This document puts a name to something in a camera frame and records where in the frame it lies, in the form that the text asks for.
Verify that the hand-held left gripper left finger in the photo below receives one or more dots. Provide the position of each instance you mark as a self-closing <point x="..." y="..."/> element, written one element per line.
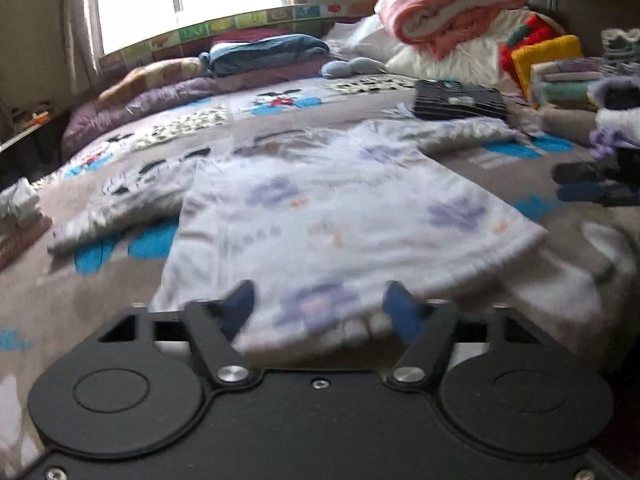
<point x="240" y="305"/>

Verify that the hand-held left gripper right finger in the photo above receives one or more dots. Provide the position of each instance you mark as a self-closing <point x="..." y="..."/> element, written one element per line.
<point x="400" y="310"/>

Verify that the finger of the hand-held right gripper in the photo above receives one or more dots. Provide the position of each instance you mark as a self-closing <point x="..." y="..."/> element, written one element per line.
<point x="580" y="194"/>
<point x="580" y="172"/>

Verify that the white floral fleece garment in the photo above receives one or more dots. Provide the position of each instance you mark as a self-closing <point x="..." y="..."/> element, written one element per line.
<point x="325" y="210"/>

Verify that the stack of folded clothes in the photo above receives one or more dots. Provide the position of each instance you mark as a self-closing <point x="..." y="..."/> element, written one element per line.
<point x="570" y="90"/>

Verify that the yellow knitted cloth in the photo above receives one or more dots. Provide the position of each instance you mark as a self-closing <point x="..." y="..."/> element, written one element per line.
<point x="545" y="55"/>

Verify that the grey knitted cloth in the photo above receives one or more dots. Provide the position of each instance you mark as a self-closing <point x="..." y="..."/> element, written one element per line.
<point x="620" y="47"/>

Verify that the black striped folded cloth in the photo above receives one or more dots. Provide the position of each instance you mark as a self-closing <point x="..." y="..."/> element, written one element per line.
<point x="460" y="100"/>

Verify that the red knitted cloth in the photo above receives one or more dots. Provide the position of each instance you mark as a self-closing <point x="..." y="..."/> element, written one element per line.
<point x="537" y="27"/>

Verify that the grey cartoon printed blanket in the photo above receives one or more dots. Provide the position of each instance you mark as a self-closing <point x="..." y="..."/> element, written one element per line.
<point x="75" y="300"/>

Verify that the dark bed headboard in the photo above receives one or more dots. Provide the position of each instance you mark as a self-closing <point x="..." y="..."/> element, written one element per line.
<point x="585" y="0"/>

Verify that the white pillow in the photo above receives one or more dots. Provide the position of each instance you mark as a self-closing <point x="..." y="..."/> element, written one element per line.
<point x="440" y="66"/>

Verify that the pink rolled quilt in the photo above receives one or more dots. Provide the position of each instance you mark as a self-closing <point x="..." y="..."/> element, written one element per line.
<point x="440" y="5"/>

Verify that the purple quilt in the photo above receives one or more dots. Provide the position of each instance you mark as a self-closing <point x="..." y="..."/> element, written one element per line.
<point x="150" y="102"/>

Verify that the small white folded cloth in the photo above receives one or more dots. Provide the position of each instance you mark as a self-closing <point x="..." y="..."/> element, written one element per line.
<point x="20" y="207"/>

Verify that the orange patterned pillow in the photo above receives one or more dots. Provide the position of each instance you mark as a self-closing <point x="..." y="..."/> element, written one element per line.
<point x="150" y="76"/>

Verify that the blue plush toy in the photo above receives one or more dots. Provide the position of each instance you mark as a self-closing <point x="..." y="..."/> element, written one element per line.
<point x="350" y="66"/>

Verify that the blue folded quilt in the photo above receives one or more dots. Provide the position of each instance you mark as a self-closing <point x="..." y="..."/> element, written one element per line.
<point x="265" y="52"/>

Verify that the cluttered side shelf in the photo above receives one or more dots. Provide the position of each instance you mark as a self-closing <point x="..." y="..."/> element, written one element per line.
<point x="30" y="125"/>

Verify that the beige curtain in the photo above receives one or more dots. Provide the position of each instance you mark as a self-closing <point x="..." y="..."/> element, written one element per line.
<point x="80" y="25"/>

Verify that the colourful patterned wall strip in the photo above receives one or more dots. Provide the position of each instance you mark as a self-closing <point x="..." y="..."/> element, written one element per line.
<point x="250" y="19"/>

